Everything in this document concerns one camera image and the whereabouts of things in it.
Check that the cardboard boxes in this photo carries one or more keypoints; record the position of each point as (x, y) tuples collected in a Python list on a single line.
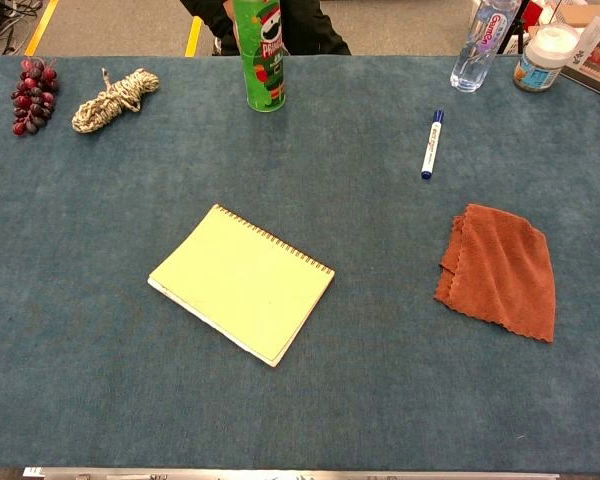
[(565, 12)]

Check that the white-lidded jar with blue label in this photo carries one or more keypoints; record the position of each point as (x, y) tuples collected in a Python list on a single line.
[(542, 57)]

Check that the clear plastic water bottle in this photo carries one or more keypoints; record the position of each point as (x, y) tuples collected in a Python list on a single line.
[(480, 45)]

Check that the white box with patterned print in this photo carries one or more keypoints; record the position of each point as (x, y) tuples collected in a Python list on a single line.
[(597, 57)]

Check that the bunch of dark red grapes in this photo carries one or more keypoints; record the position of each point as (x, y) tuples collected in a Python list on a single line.
[(32, 97)]

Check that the green Pringles can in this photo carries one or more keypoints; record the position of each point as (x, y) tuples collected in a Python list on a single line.
[(265, 55)]

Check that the blue felt table mat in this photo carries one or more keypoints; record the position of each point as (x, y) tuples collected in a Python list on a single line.
[(300, 260)]

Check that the blue and white marker pen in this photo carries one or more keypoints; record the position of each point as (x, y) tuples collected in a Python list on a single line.
[(432, 144)]

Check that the person in black clothes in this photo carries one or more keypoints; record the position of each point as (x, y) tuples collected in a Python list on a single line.
[(290, 25)]

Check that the orange microfibre cloth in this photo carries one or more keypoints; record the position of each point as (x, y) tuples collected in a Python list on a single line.
[(505, 272)]

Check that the spiral notebook with kraft cover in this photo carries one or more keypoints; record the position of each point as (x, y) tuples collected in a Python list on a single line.
[(240, 280)]

